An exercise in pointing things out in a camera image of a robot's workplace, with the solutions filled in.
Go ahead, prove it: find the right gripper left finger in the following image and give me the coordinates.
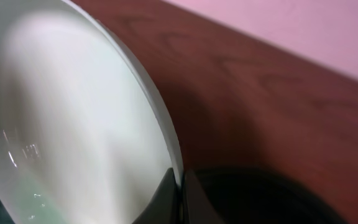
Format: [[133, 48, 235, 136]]
[[133, 168, 179, 224]]

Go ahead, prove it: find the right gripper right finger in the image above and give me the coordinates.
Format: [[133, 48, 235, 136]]
[[183, 170, 224, 224]]

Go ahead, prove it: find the mint green plate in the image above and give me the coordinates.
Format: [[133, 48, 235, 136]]
[[0, 1, 183, 223]]

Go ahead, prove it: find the round black tray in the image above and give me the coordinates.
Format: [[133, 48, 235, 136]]
[[0, 165, 343, 224]]

